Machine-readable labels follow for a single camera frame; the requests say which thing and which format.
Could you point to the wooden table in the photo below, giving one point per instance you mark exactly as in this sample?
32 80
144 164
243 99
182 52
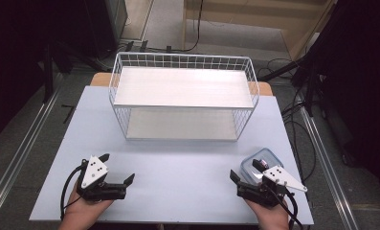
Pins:
100 79

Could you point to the light blue table mat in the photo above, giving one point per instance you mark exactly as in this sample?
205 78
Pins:
165 179

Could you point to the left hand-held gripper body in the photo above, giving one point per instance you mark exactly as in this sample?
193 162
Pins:
95 179

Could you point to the black stand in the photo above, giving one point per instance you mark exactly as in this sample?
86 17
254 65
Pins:
305 80
50 70

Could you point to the person's right hand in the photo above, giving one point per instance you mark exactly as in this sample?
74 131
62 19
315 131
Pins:
269 215

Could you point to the wooden furniture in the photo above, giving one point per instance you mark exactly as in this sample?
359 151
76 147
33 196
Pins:
251 22

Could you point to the metal floor rail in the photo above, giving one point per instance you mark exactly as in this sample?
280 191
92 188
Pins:
21 153
331 166

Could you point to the person's left hand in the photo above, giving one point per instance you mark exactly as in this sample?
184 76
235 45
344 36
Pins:
82 209

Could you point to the clear plastic food container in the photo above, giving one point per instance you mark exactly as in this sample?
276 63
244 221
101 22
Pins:
261 166

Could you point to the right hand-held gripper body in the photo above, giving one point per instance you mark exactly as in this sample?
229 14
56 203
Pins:
270 187

